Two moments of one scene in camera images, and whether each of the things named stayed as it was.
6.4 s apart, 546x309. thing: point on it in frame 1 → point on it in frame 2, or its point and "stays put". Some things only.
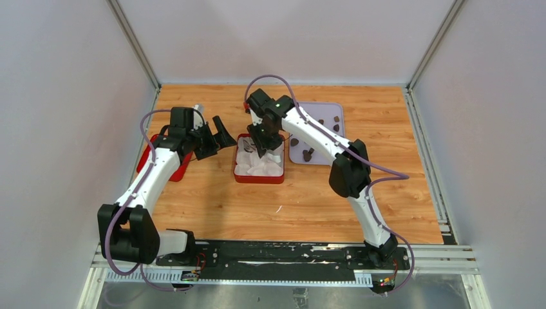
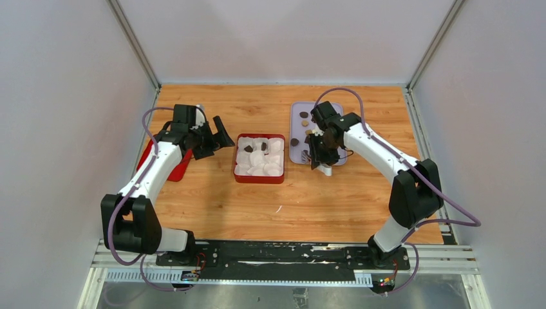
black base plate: [281, 261] stays put
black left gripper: [222, 138] stays put
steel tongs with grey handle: [273, 156] → [326, 168]
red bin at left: [178, 174] stays put
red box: [249, 168] stays put
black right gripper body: [264, 137] → [322, 150]
